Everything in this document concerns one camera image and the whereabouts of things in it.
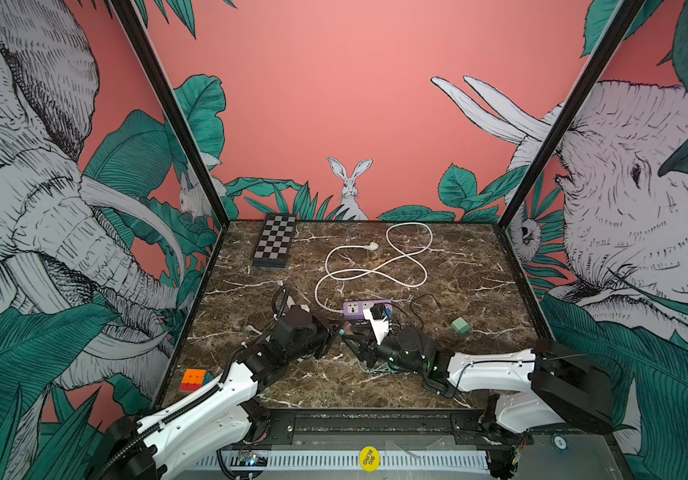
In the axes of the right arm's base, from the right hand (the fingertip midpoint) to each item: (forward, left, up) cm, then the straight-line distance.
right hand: (345, 333), depth 74 cm
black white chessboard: (+42, +29, -12) cm, 52 cm away
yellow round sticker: (-25, -6, -16) cm, 30 cm away
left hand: (+4, -1, 0) cm, 4 cm away
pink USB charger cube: (+3, 0, -3) cm, 4 cm away
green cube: (+9, -35, -15) cm, 39 cm away
